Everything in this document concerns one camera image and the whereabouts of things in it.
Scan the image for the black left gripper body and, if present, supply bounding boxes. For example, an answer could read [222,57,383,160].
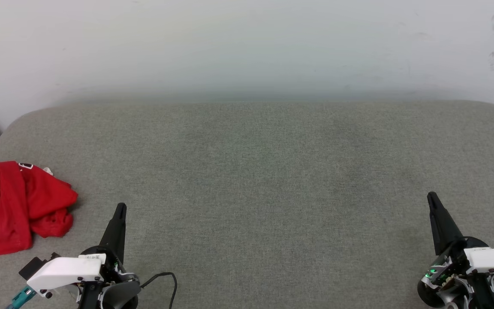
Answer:
[78,245,141,309]

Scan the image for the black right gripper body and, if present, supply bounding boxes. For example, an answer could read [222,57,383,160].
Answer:
[417,237,494,309]

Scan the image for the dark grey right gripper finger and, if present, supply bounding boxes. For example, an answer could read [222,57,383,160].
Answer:
[427,191,466,257]

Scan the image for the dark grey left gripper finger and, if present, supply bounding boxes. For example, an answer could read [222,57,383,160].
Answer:
[99,203,127,263]

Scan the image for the red Bulls basketball jersey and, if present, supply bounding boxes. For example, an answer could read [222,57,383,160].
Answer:
[0,161,78,258]

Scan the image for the grey fabric sofa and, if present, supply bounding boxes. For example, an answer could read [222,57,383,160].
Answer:
[0,100,494,309]

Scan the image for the teal-plug left camera cable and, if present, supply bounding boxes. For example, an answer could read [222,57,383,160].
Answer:
[7,285,37,309]

